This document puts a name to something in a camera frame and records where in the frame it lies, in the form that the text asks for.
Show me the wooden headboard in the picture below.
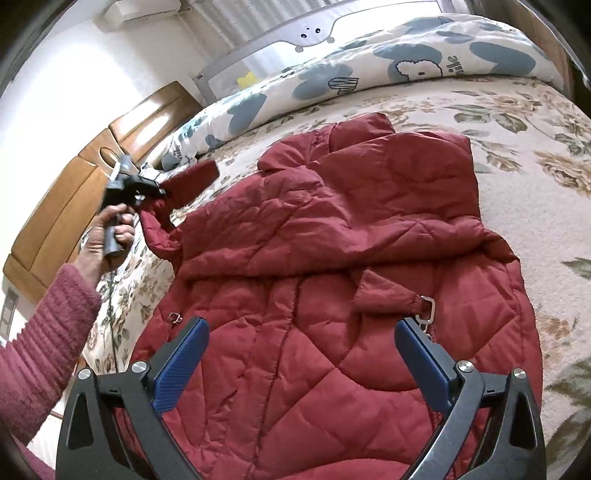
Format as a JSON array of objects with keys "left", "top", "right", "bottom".
[{"left": 3, "top": 81, "right": 202, "bottom": 304}]

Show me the white air conditioner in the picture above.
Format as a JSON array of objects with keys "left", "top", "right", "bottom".
[{"left": 103, "top": 0, "right": 181, "bottom": 28}]

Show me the blue and white duvet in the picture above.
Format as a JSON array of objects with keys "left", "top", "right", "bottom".
[{"left": 160, "top": 14, "right": 564, "bottom": 171}]

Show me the grey bed guard rail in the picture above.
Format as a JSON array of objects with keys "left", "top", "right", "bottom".
[{"left": 193, "top": 1, "right": 454, "bottom": 105}]

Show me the floral bed blanket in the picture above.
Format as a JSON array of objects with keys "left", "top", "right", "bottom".
[{"left": 80, "top": 75, "right": 591, "bottom": 480}]

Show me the window curtain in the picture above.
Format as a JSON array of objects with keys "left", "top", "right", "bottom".
[{"left": 185, "top": 0, "right": 335, "bottom": 47}]

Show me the red quilted puffer jacket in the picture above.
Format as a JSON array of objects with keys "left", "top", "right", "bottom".
[{"left": 132, "top": 113, "right": 543, "bottom": 479}]

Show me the person's left hand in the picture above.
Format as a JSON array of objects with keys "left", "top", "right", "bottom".
[{"left": 74, "top": 204, "right": 135, "bottom": 289}]

